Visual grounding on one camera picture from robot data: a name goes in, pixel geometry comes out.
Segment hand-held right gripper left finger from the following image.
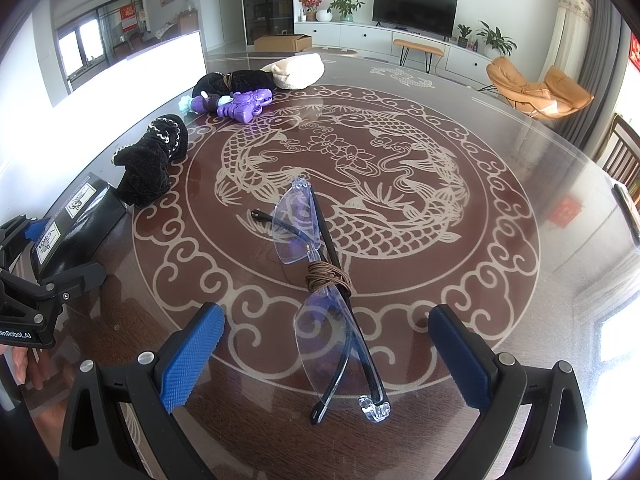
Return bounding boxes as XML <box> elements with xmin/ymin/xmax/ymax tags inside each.
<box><xmin>59</xmin><ymin>301</ymin><xmax>226</xmax><ymax>480</ymax></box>

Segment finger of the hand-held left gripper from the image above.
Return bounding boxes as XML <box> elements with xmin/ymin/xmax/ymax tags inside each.
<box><xmin>0</xmin><ymin>214</ymin><xmax>51</xmax><ymax>271</ymax></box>
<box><xmin>30</xmin><ymin>261</ymin><xmax>107</xmax><ymax>306</ymax></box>

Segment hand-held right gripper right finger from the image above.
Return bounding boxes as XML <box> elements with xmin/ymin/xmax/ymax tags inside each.
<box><xmin>429</xmin><ymin>304</ymin><xmax>593</xmax><ymax>480</ymax></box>

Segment black glossy box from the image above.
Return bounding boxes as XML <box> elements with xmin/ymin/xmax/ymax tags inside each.
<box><xmin>30</xmin><ymin>172</ymin><xmax>129</xmax><ymax>283</ymax></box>

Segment black velvet pouch white trim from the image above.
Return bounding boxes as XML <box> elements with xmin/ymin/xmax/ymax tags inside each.
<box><xmin>111</xmin><ymin>115</ymin><xmax>190</xmax><ymax>210</ymax></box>

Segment clear glasses with brown cord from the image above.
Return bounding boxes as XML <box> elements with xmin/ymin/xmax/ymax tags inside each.
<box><xmin>251</xmin><ymin>177</ymin><xmax>392</xmax><ymax>426</ymax></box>

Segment white cardboard box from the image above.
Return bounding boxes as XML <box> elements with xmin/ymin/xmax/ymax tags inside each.
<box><xmin>0</xmin><ymin>30</ymin><xmax>207</xmax><ymax>221</ymax></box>

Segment purple toy figure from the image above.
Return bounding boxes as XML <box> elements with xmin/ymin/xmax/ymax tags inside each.
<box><xmin>178</xmin><ymin>87</ymin><xmax>274</xmax><ymax>124</ymax></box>

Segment plain black velvet pouch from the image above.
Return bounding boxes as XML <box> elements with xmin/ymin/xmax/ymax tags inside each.
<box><xmin>192</xmin><ymin>69</ymin><xmax>277</xmax><ymax>107</ymax></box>

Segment brown patterned glass desktop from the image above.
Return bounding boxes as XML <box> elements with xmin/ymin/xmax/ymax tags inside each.
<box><xmin>0</xmin><ymin>50</ymin><xmax>640</xmax><ymax>480</ymax></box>

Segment person's left hand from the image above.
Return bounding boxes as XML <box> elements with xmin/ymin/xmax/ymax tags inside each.
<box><xmin>11</xmin><ymin>347</ymin><xmax>31</xmax><ymax>387</ymax></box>

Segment glass sliding door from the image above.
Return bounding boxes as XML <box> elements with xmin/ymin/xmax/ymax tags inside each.
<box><xmin>55</xmin><ymin>0</ymin><xmax>149</xmax><ymax>81</ymax></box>

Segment wooden slatted chair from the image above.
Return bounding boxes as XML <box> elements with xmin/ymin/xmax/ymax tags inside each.
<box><xmin>600</xmin><ymin>114</ymin><xmax>640</xmax><ymax>186</ymax></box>

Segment orange lounge chair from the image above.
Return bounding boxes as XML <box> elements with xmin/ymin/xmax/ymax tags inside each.
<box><xmin>486</xmin><ymin>56</ymin><xmax>595</xmax><ymax>121</ymax></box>

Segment cream cloth pouch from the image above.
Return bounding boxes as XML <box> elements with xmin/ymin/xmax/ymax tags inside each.
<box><xmin>259</xmin><ymin>53</ymin><xmax>325</xmax><ymax>91</ymax></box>

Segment brown cardboard box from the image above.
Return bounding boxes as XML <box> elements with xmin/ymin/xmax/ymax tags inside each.
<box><xmin>254</xmin><ymin>33</ymin><xmax>313</xmax><ymax>52</ymax></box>

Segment wooden stool hairpin legs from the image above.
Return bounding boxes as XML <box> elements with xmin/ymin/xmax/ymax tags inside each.
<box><xmin>393</xmin><ymin>38</ymin><xmax>446</xmax><ymax>72</ymax></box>

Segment large leafy potted plant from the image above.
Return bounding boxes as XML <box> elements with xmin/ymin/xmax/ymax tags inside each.
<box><xmin>475</xmin><ymin>21</ymin><xmax>517</xmax><ymax>58</ymax></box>

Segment grey curtain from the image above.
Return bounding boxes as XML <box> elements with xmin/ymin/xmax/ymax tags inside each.
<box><xmin>575</xmin><ymin>0</ymin><xmax>628</xmax><ymax>156</ymax></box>

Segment white television cabinet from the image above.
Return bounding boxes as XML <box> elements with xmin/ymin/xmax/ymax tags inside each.
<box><xmin>294</xmin><ymin>20</ymin><xmax>501</xmax><ymax>78</ymax></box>

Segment dark glass display cabinet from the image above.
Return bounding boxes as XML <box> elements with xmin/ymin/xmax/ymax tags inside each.
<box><xmin>240</xmin><ymin>0</ymin><xmax>295</xmax><ymax>47</ymax></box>

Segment white sheer curtain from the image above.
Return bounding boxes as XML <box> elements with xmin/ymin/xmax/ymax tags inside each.
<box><xmin>539</xmin><ymin>0</ymin><xmax>595</xmax><ymax>86</ymax></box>

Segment black television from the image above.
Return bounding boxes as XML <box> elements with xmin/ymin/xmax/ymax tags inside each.
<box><xmin>373</xmin><ymin>0</ymin><xmax>458</xmax><ymax>40</ymax></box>

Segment red flower arrangement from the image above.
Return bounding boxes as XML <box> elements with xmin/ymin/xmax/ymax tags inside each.
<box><xmin>298</xmin><ymin>0</ymin><xmax>327</xmax><ymax>22</ymax></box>

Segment green potted plant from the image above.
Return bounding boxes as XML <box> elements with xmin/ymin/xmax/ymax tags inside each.
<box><xmin>328</xmin><ymin>0</ymin><xmax>365</xmax><ymax>23</ymax></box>

